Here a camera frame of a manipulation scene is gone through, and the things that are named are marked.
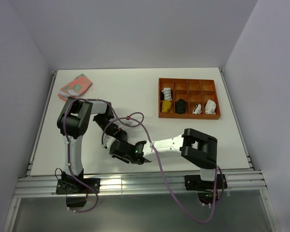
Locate white black striped sock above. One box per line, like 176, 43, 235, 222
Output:
160, 87, 172, 101

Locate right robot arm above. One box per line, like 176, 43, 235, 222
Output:
103, 128, 218, 189

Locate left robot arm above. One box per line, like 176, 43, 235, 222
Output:
57, 97, 128, 193

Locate pink green patterned socks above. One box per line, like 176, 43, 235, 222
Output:
58, 74, 92, 101

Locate yellow rolled sock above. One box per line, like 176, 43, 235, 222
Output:
161, 101, 173, 113

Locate white black rolled sock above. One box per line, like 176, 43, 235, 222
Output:
192, 104, 202, 115

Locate orange compartment tray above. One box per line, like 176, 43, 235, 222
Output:
158, 78, 221, 120

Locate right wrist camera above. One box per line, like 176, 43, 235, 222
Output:
102, 135, 116, 149

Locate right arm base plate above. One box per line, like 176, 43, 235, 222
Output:
184, 174, 228, 191

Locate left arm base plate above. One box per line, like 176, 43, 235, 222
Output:
56, 178, 101, 195

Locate aluminium frame rail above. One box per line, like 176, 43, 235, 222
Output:
13, 170, 267, 198

